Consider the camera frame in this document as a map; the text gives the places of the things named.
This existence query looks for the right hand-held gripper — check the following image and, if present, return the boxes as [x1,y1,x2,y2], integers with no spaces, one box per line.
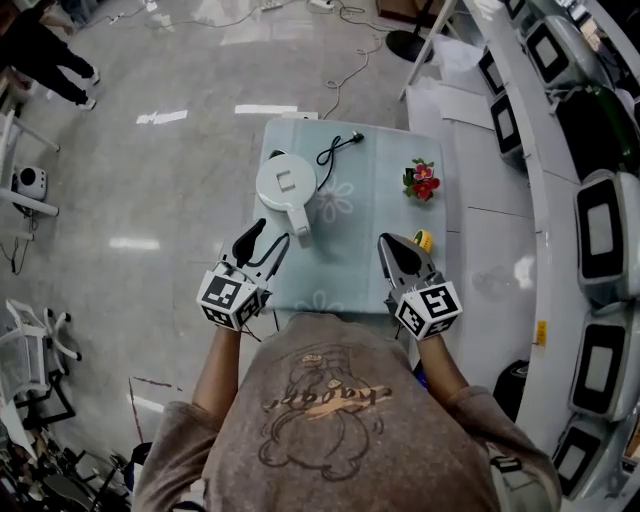
[377,232,463,342]

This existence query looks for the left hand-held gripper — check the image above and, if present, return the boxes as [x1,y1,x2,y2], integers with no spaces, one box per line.
[196,218,292,331]

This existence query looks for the white electric kettle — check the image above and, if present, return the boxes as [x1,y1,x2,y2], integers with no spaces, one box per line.
[255,149,320,250]

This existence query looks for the person's right forearm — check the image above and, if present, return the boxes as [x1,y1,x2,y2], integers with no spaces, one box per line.
[413,333,472,402]

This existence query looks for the person's left forearm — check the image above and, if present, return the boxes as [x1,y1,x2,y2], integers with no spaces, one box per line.
[191,323,242,417]

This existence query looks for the black round stand base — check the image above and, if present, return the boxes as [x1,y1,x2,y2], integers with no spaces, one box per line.
[385,28,434,64]

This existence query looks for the light blue floral tablecloth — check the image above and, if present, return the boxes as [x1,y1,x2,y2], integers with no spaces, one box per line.
[251,118,449,317]

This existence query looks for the red artificial flower decoration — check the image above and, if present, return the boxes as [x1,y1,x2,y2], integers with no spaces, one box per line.
[402,157,443,203]

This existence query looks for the grey printed t-shirt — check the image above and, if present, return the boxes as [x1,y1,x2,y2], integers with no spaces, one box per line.
[131,312,564,512]

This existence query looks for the row of white screen machines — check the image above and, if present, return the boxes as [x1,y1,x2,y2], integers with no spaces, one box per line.
[476,0,640,502]

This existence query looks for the white round speaker device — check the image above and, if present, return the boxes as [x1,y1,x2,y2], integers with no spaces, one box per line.
[10,165,49,202]

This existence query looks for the dark blue bag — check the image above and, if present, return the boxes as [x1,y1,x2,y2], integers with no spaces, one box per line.
[123,441,154,497]

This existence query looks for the brown cardboard box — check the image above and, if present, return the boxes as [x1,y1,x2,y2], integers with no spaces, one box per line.
[376,0,447,22]

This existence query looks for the white office chair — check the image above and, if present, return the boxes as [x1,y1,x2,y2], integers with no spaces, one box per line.
[0,298,84,401]

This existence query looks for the black power cord with plug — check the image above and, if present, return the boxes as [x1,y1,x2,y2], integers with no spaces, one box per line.
[315,130,365,191]

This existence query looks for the white floor cable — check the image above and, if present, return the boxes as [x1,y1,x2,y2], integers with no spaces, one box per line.
[324,33,384,120]

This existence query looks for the white metal frame leg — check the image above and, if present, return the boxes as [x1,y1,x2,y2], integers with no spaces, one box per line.
[397,0,459,102]

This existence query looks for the white table frame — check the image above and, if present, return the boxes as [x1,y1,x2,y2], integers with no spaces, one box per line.
[0,108,62,219]

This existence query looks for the black metal frame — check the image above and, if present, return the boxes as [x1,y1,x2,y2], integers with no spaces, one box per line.
[13,370,77,429]

